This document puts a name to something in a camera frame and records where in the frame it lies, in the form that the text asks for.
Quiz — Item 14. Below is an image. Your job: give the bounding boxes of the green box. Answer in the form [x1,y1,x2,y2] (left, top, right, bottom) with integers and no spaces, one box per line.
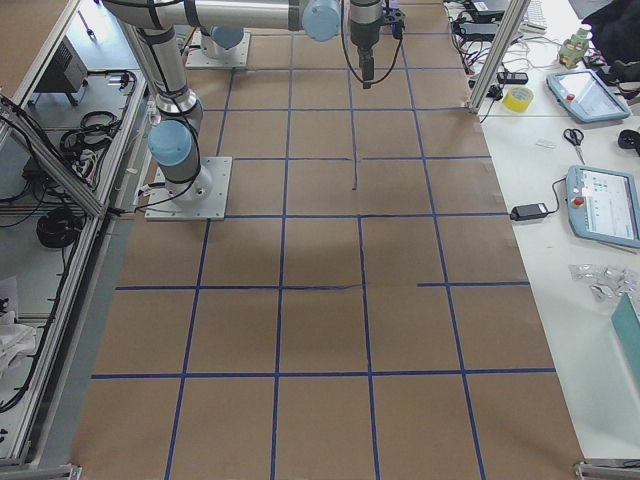
[611,293,639,374]

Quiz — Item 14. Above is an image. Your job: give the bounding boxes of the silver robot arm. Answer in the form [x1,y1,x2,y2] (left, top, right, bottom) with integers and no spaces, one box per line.
[104,1,405,89]
[105,1,261,205]

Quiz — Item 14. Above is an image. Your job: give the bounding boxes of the yellow tape roll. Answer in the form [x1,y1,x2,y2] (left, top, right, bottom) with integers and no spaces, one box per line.
[503,85,534,113]

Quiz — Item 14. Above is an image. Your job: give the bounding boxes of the far teach pendant tablet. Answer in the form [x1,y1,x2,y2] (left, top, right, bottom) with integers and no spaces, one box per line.
[546,70,631,123]

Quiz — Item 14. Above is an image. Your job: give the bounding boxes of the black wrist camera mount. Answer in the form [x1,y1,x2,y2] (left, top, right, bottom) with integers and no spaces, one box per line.
[380,6,405,41]

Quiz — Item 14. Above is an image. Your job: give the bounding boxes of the aluminium frame post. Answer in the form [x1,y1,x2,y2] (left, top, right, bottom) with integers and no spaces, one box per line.
[467,0,530,113]

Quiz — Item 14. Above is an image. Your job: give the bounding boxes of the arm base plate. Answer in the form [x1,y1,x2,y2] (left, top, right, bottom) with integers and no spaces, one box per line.
[185,30,251,70]
[144,157,232,221]

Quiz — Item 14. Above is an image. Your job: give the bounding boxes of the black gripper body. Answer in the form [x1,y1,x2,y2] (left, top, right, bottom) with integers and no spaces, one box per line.
[349,20,381,53]

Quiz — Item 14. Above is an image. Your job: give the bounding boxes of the brown paper table mat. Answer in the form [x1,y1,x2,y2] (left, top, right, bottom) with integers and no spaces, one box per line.
[71,1,580,479]

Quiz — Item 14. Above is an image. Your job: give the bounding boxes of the teach pendant tablet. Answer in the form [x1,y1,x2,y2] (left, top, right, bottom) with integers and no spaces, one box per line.
[565,165,639,248]
[546,70,631,123]

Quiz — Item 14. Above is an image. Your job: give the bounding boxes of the near teach pendant tablet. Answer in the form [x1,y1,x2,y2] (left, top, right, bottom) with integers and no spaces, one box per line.
[565,165,639,248]

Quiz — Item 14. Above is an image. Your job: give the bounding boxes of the black handled scissors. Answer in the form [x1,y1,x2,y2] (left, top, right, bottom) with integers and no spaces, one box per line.
[563,128,585,165]

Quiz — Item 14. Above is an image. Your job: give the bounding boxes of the plastic bags of screws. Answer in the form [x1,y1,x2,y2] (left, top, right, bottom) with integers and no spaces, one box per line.
[568,264,639,302]

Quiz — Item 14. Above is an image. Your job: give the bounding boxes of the small black power brick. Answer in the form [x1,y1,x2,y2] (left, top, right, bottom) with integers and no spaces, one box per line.
[509,203,549,221]

